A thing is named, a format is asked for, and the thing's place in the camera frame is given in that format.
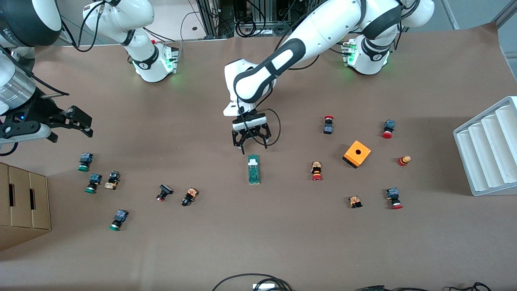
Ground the green load switch white handle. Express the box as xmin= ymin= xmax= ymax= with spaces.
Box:
xmin=247 ymin=154 xmax=261 ymax=185

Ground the green button blue block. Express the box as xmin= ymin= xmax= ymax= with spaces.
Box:
xmin=108 ymin=209 xmax=130 ymax=232
xmin=77 ymin=152 xmax=95 ymax=173
xmin=84 ymin=173 xmax=103 ymax=194

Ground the black button orange block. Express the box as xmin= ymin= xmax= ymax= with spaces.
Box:
xmin=181 ymin=187 xmax=199 ymax=207
xmin=104 ymin=171 xmax=121 ymax=190

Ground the brown cardboard box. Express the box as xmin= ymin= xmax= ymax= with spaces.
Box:
xmin=0 ymin=162 xmax=52 ymax=252

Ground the black square button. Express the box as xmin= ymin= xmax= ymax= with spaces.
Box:
xmin=156 ymin=184 xmax=174 ymax=203

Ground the white stepped tray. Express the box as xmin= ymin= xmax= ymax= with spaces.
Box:
xmin=452 ymin=96 xmax=517 ymax=197

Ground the grey aluminium bar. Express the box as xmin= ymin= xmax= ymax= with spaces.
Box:
xmin=494 ymin=0 xmax=517 ymax=28

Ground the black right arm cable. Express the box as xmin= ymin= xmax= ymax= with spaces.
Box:
xmin=60 ymin=0 xmax=106 ymax=53

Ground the orange button enclosure box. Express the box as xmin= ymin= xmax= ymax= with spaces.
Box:
xmin=342 ymin=140 xmax=372 ymax=169

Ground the black cable coil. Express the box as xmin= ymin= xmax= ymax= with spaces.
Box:
xmin=234 ymin=0 xmax=292 ymax=39

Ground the aluminium rack frame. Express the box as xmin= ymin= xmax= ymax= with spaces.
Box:
xmin=196 ymin=0 xmax=319 ymax=39

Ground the black looped cable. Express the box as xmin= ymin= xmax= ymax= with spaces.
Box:
xmin=212 ymin=273 xmax=293 ymax=291

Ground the black cable with connector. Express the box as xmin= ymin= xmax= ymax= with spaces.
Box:
xmin=357 ymin=285 xmax=431 ymax=291

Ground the thin black cable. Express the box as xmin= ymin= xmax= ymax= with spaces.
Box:
xmin=446 ymin=282 xmax=492 ymax=291

